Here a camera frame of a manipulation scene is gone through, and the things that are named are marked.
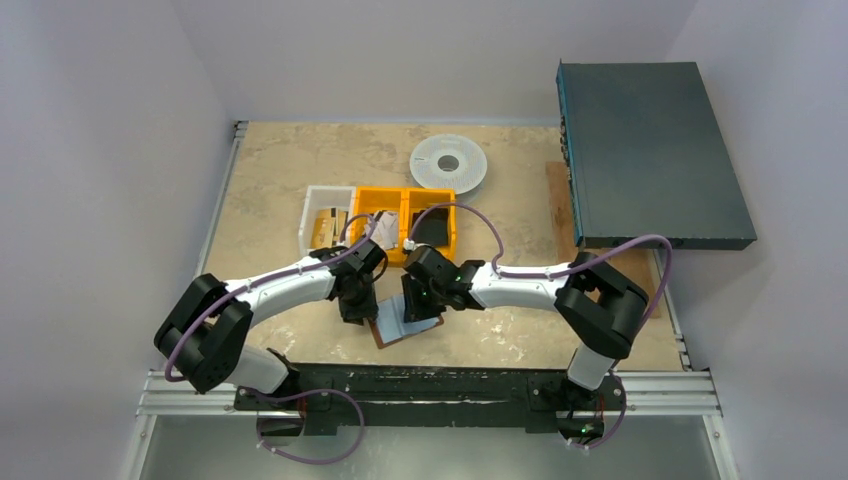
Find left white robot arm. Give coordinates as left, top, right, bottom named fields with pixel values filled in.
left=154, top=238, right=388, bottom=409

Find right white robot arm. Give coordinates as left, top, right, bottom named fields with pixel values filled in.
left=402, top=245, right=649, bottom=407

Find tan cards in white bin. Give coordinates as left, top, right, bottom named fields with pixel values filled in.
left=309, top=207, right=348, bottom=249

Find stack of silver cards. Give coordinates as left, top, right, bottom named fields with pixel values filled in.
left=371, top=210, right=400, bottom=251

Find orange double plastic bin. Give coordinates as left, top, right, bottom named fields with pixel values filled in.
left=350, top=186, right=458, bottom=268

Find white plastic bin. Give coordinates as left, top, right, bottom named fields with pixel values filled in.
left=298, top=185, right=356, bottom=256

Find grey filament spool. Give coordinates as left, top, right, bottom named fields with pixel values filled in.
left=409, top=134, right=488, bottom=196

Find wooden board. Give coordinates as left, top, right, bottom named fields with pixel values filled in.
left=544, top=160, right=664, bottom=318

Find dark blue flat box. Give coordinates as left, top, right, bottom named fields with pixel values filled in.
left=556, top=62, right=758, bottom=251

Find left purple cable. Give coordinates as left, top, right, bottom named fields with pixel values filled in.
left=164, top=213, right=380, bottom=384

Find purple cable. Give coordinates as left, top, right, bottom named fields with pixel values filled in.
left=407, top=201, right=674, bottom=333
left=164, top=213, right=380, bottom=384

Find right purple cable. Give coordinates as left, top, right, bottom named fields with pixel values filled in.
left=407, top=201, right=674, bottom=333

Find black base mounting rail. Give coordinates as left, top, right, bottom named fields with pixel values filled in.
left=230, top=362, right=625, bottom=440

